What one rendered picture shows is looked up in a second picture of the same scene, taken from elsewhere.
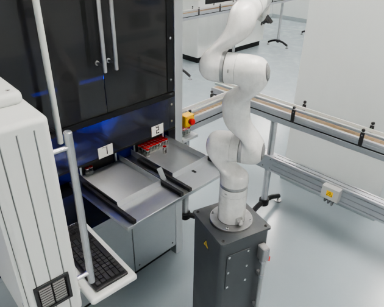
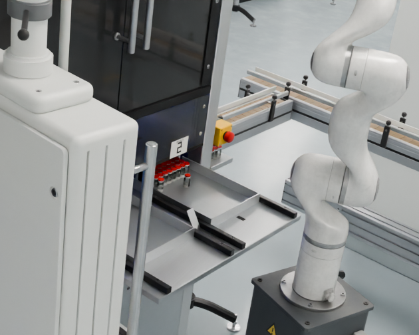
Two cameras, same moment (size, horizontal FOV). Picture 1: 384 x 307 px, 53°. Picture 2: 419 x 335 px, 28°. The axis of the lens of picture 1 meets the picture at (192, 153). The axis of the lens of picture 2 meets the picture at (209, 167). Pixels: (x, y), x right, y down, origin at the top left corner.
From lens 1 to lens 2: 0.77 m
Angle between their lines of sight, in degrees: 8
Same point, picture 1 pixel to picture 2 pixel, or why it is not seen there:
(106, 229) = not seen: hidden behind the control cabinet
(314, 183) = (414, 250)
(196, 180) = (248, 232)
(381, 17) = not seen: outside the picture
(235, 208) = (326, 274)
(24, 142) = (112, 155)
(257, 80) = (394, 88)
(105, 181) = not seen: hidden behind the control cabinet
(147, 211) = (182, 276)
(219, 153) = (312, 187)
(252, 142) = (366, 174)
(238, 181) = (335, 232)
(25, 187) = (98, 217)
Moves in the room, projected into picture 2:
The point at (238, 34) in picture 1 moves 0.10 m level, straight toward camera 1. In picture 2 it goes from (373, 24) to (380, 38)
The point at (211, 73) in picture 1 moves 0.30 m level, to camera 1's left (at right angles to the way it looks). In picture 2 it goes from (331, 74) to (201, 62)
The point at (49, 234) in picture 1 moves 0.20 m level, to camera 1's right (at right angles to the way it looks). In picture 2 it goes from (105, 288) to (199, 293)
